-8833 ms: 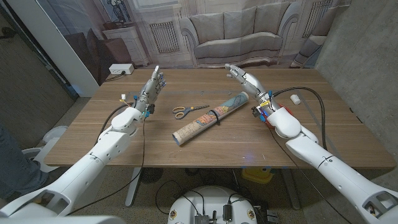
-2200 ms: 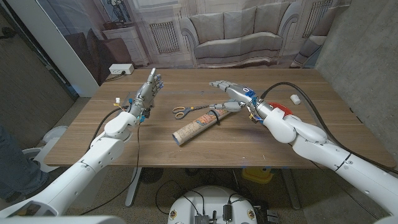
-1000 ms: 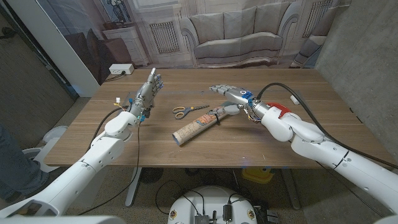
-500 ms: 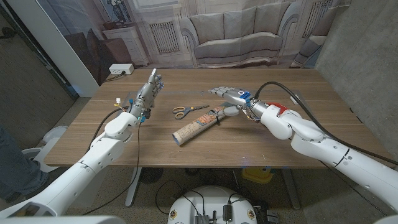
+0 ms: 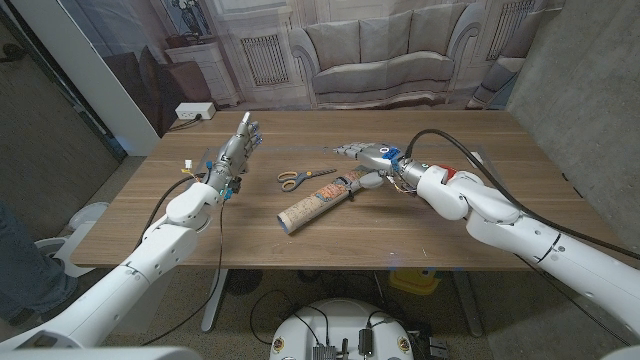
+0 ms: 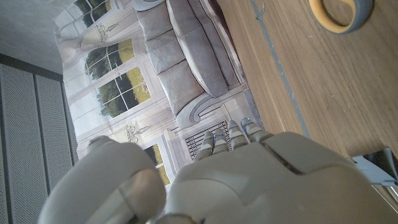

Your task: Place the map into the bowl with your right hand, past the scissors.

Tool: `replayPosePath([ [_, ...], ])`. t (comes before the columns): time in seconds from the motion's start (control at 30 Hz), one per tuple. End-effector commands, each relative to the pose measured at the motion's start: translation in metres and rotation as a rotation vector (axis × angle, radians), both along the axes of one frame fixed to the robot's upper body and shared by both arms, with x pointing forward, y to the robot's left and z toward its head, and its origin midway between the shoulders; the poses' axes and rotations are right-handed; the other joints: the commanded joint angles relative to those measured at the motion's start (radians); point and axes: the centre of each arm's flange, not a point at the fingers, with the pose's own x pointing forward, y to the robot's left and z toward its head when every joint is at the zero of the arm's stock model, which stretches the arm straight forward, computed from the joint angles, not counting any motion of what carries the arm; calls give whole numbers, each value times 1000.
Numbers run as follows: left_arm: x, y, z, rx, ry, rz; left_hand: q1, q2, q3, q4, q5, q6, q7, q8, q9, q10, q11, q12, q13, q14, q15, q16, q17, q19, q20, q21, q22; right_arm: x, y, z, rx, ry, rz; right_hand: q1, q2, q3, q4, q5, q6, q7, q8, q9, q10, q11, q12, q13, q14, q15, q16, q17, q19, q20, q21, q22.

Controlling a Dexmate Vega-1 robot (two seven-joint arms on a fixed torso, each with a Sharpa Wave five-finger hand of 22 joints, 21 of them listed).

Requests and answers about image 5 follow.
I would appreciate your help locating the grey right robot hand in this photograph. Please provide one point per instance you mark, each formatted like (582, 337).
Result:
(382, 157)

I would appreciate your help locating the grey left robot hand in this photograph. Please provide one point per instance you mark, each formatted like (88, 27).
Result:
(232, 152)

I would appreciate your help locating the black band around map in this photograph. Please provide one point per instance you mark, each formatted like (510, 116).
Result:
(346, 187)

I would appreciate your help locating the paper map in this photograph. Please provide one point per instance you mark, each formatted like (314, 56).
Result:
(315, 200)

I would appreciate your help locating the white robot base with electronics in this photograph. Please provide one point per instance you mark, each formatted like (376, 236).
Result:
(340, 320)

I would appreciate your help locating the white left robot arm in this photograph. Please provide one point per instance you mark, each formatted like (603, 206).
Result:
(125, 285)

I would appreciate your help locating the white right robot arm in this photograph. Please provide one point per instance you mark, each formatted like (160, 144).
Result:
(550, 250)

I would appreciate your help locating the white power strip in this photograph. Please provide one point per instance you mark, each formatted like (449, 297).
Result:
(195, 110)

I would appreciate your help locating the printed living room backdrop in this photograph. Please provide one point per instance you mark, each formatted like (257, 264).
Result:
(385, 50)

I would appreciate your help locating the yellow plastic object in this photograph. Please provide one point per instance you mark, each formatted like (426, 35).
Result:
(412, 282)

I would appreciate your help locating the black round floor object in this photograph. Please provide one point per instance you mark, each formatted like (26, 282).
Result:
(243, 281)

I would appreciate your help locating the white table leg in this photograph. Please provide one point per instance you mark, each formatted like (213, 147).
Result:
(214, 305)

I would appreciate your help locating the white floor stand base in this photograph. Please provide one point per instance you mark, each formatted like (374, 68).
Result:
(87, 212)

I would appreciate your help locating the grey table leg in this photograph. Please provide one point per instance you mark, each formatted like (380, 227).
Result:
(470, 310)

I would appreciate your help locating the person leg in jeans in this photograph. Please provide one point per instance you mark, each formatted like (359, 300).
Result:
(25, 265)

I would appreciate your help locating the white robot torso edge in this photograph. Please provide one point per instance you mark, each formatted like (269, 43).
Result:
(100, 354)

